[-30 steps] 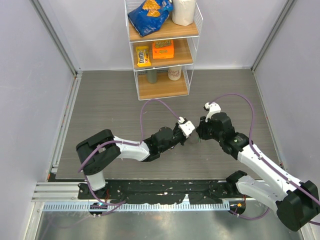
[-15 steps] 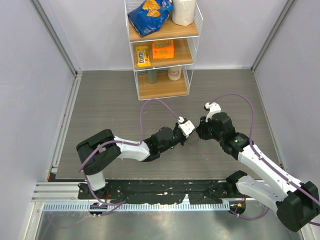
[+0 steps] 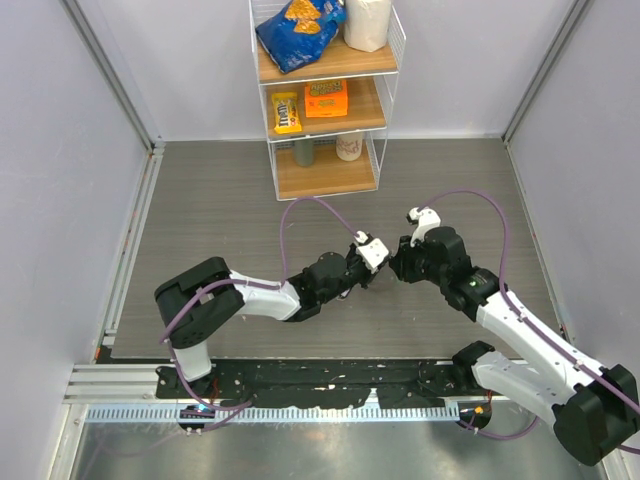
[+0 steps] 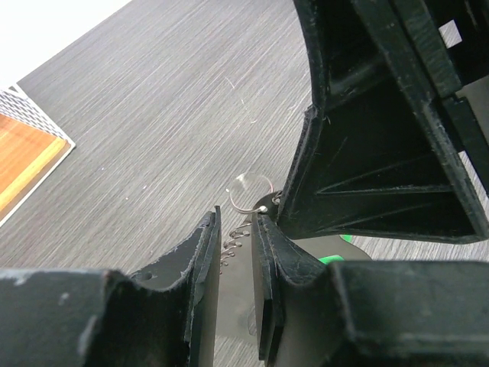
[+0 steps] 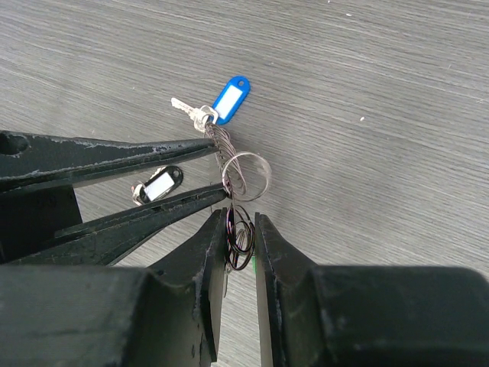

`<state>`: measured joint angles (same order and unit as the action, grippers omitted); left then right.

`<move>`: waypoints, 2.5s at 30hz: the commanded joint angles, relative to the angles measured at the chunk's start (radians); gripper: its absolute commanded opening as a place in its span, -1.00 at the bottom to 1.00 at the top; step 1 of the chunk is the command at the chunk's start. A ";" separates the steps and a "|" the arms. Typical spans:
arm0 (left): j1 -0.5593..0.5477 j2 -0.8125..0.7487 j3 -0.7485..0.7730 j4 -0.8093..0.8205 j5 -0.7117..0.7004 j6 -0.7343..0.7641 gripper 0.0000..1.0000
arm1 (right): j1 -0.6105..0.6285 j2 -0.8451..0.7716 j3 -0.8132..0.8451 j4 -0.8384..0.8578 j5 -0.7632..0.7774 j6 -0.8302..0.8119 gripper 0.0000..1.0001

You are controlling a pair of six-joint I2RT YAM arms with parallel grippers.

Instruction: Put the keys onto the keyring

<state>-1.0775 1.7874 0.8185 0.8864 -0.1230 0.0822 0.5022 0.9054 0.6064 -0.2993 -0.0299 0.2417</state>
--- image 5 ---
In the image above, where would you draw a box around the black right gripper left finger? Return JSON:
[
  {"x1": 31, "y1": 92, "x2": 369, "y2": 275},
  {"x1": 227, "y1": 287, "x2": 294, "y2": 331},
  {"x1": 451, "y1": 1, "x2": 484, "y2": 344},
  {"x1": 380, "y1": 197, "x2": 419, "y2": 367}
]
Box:
[{"x1": 1, "y1": 210, "x2": 226, "y2": 366}]

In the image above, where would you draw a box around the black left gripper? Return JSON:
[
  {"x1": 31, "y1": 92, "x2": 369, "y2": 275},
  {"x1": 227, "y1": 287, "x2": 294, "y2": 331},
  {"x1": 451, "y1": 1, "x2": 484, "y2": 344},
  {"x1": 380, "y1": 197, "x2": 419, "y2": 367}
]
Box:
[{"x1": 1, "y1": 131, "x2": 227, "y2": 265}]

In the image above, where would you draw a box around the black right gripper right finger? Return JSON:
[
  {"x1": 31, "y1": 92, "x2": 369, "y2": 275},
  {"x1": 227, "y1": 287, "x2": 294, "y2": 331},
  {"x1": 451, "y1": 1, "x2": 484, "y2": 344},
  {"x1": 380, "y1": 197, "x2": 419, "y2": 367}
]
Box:
[{"x1": 255, "y1": 214, "x2": 488, "y2": 366}]

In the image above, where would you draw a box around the key with green tag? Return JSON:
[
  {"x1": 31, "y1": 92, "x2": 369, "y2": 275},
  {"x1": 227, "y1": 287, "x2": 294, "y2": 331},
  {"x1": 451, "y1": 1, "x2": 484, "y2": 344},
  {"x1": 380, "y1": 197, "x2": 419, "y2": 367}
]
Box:
[{"x1": 251, "y1": 255, "x2": 257, "y2": 274}]

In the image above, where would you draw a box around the metal key organizer with rings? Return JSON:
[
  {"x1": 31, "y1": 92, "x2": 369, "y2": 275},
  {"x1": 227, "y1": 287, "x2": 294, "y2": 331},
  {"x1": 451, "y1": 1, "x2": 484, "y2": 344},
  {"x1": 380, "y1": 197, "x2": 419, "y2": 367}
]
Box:
[{"x1": 205, "y1": 122, "x2": 272, "y2": 295}]

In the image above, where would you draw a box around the key with blue tag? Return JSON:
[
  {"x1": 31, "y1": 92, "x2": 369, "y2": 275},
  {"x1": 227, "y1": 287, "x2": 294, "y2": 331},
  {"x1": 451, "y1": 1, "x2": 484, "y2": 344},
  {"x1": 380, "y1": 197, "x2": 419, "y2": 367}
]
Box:
[{"x1": 170, "y1": 76, "x2": 251, "y2": 133}]

